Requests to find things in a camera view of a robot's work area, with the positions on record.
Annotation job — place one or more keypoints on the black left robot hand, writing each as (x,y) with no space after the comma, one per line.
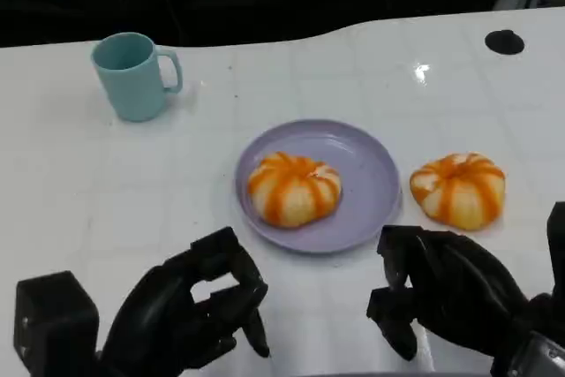
(150,319)

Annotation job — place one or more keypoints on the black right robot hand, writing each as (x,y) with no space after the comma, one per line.
(463,293)

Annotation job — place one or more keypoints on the orange and white bread roll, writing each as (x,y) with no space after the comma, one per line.
(293,191)
(459,193)

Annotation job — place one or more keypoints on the lilac plate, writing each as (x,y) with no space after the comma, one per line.
(366,174)

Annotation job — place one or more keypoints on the pale green mug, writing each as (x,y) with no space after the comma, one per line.
(132,85)

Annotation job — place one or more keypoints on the black round table grommet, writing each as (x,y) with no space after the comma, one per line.
(504,41)

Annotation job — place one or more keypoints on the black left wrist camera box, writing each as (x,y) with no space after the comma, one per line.
(53,324)

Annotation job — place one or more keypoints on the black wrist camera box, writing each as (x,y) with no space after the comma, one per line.
(557,249)
(53,324)

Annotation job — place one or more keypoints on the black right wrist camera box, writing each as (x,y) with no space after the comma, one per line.
(557,249)

